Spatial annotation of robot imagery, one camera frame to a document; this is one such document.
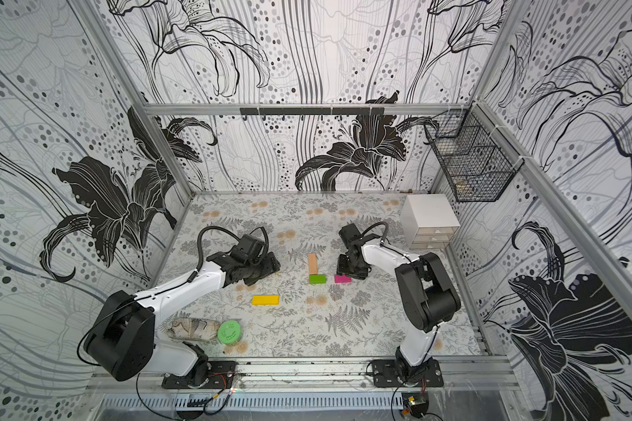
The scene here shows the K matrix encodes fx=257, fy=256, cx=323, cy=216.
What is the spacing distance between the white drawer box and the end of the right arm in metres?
0.26

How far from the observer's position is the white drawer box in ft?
3.03

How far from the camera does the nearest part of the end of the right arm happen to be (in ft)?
2.27
